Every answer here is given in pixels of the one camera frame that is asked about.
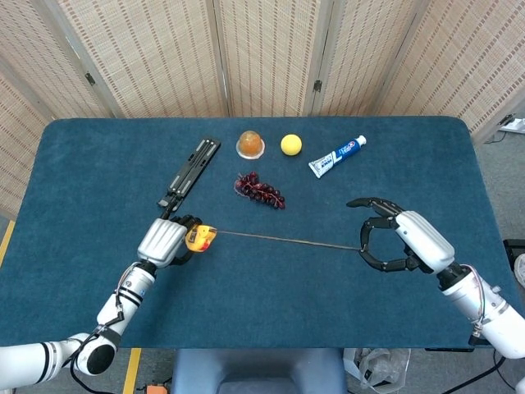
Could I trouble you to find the clear plastic bag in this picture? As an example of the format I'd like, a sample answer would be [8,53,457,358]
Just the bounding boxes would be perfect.
[343,347,412,394]

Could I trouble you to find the blue white toothpaste tube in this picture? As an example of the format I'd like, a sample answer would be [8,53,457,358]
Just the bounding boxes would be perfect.
[308,135,368,180]

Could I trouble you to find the woven bamboo folding screen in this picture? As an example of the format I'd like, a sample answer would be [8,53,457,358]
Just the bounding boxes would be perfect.
[0,0,525,218]

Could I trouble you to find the yellow strip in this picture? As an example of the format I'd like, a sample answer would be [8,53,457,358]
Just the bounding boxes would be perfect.
[122,347,143,394]
[0,220,16,266]

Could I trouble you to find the yellow tape measure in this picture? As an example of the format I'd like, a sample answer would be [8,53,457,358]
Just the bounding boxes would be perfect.
[184,224,367,252]

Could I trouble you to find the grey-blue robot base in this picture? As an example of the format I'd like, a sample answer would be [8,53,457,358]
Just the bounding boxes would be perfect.
[171,348,348,394]

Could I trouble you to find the black folding laptop stand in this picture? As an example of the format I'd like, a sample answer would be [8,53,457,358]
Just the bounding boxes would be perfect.
[157,137,222,221]

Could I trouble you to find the blue felt table cover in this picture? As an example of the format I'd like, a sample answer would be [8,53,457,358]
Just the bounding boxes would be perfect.
[0,117,518,350]

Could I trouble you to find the black box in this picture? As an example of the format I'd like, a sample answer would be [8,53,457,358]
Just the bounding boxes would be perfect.
[502,239,525,270]

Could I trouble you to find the yellow ball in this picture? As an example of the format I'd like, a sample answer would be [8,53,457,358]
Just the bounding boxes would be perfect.
[280,134,304,157]

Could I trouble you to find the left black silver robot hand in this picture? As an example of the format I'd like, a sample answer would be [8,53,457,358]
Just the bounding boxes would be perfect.
[137,213,202,270]

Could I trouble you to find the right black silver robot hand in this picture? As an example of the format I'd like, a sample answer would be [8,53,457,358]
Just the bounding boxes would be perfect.
[346,197,456,275]

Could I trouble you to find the purple grape bunch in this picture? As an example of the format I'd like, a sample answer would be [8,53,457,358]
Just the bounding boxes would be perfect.
[234,171,286,210]

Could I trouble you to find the white power strip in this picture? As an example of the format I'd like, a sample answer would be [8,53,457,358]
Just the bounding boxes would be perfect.
[499,116,525,135]

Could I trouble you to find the orange jelly cup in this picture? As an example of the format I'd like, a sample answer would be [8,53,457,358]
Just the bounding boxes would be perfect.
[235,130,266,160]

